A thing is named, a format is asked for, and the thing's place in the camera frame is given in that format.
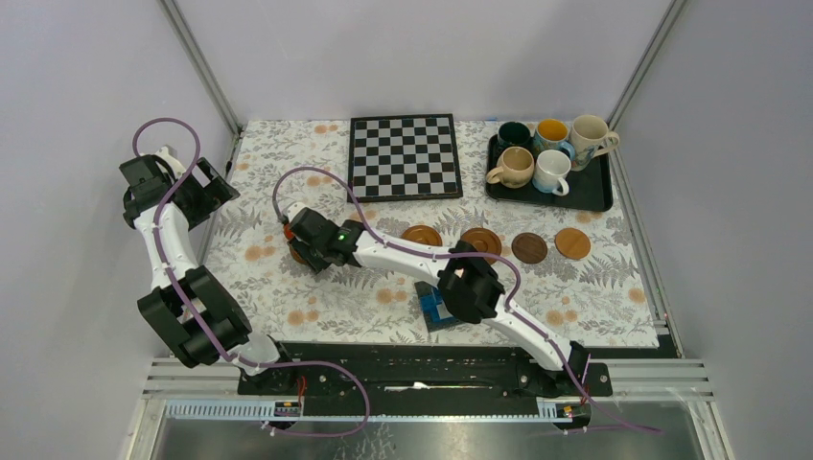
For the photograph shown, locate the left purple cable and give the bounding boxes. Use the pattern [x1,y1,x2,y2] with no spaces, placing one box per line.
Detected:
[131,118,372,439]

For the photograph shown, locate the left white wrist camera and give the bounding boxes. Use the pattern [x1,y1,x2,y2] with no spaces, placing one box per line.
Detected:
[154,145,186,178]

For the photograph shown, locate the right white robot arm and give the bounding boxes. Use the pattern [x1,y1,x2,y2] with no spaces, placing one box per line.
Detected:
[280,203,590,395]

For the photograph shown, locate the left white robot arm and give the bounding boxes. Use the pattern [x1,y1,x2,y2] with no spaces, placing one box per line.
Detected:
[120,146,298,394]

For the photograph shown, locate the light orange coaster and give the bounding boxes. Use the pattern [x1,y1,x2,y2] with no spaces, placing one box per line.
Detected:
[554,227,592,260]

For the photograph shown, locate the lego brick model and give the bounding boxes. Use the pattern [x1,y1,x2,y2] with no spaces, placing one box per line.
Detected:
[414,282,463,333]

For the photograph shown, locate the cream tall mug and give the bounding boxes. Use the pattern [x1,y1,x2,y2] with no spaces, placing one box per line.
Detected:
[569,114,620,172]

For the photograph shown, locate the black white chessboard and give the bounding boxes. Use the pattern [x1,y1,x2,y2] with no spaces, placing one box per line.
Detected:
[347,113,463,202]

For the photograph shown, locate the beige round mug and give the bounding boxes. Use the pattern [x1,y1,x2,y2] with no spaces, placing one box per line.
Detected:
[485,147,535,189]

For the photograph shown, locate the dark walnut coaster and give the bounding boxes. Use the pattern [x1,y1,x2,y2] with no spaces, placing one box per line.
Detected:
[511,232,548,265]

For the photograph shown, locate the purple cable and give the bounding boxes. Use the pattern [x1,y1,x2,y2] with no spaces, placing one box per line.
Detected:
[271,166,663,435]
[131,118,372,439]

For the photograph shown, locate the blue mug yellow inside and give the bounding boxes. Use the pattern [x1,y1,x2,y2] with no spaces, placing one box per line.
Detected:
[532,119,575,160]

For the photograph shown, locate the dark green mug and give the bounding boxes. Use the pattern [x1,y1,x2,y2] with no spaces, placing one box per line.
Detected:
[496,122,532,155]

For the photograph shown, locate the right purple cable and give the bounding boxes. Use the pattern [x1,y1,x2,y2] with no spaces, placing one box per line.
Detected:
[271,166,663,435]

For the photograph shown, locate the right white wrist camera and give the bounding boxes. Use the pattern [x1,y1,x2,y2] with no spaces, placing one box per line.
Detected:
[280,202,308,224]

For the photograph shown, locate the black cup tray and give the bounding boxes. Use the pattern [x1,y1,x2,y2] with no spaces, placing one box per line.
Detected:
[485,156,614,212]

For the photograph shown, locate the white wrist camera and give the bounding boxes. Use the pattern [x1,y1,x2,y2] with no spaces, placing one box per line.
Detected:
[280,202,308,224]
[154,145,186,178]

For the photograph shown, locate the white mug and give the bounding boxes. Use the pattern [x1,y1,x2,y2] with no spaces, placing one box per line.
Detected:
[531,149,571,196]

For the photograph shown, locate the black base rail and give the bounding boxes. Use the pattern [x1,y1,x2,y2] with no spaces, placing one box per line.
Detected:
[174,339,679,418]

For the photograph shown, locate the floral tablecloth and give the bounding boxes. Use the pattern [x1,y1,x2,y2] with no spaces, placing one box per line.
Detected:
[205,121,658,348]

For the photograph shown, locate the brown wooden ringed coaster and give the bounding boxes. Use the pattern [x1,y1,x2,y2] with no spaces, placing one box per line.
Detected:
[401,224,444,246]
[460,227,502,256]
[289,245,307,265]

